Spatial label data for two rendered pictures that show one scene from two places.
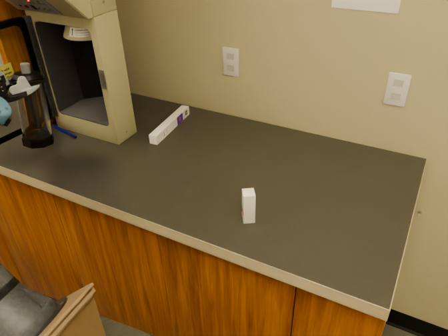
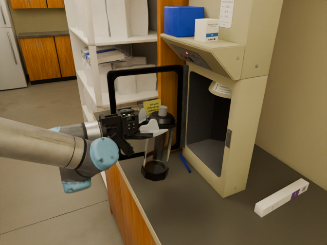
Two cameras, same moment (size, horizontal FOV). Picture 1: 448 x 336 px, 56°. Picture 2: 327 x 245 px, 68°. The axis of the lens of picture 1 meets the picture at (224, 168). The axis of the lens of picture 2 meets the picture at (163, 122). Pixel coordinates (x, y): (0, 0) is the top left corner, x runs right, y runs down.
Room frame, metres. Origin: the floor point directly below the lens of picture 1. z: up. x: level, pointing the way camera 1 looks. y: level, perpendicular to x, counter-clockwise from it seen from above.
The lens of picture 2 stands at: (0.66, 0.18, 1.63)
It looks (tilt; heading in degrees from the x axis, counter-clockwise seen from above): 27 degrees down; 35
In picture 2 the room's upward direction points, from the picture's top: straight up
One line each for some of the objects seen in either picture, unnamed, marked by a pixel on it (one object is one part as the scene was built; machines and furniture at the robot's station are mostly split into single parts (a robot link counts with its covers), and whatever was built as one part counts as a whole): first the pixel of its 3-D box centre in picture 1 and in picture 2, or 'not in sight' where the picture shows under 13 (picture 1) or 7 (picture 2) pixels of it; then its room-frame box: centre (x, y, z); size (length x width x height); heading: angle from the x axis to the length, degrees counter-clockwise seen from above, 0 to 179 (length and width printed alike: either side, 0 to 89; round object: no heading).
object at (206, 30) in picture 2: not in sight; (206, 30); (1.36, 0.52, 1.54); 0.05 x 0.05 x 0.06; 69
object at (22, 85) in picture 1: (24, 85); (154, 127); (1.20, 0.60, 1.26); 0.09 x 0.03 x 0.06; 127
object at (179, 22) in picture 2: not in sight; (183, 21); (1.43, 0.64, 1.56); 0.10 x 0.10 x 0.09; 61
